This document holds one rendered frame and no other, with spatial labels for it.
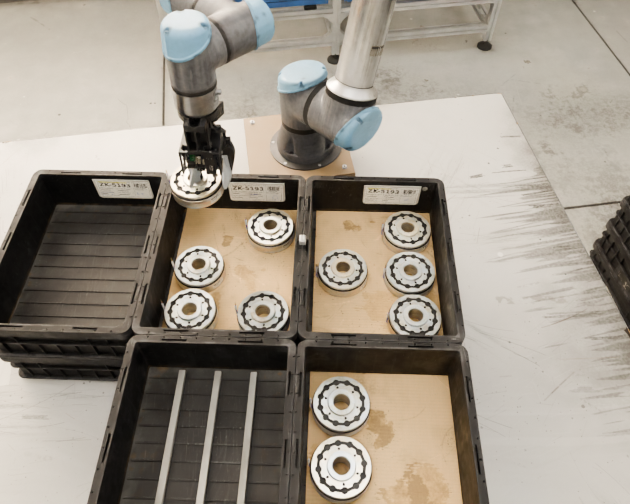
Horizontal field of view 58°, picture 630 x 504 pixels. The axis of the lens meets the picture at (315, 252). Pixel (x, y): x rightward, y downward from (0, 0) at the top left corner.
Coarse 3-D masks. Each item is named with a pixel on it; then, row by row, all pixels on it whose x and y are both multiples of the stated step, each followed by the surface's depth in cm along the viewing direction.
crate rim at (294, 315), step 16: (240, 176) 123; (256, 176) 123; (272, 176) 123; (288, 176) 123; (304, 192) 121; (160, 224) 116; (160, 240) 113; (144, 288) 106; (144, 304) 104; (208, 336) 101; (224, 336) 100; (240, 336) 100; (256, 336) 100; (272, 336) 100; (288, 336) 100
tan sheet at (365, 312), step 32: (320, 224) 128; (352, 224) 128; (320, 256) 123; (384, 256) 123; (320, 288) 118; (384, 288) 118; (320, 320) 114; (352, 320) 114; (384, 320) 114; (416, 320) 114
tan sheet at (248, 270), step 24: (192, 216) 130; (216, 216) 130; (240, 216) 130; (192, 240) 126; (216, 240) 126; (240, 240) 126; (240, 264) 122; (264, 264) 122; (288, 264) 122; (216, 288) 118; (240, 288) 118; (264, 288) 118; (288, 288) 118; (192, 312) 115
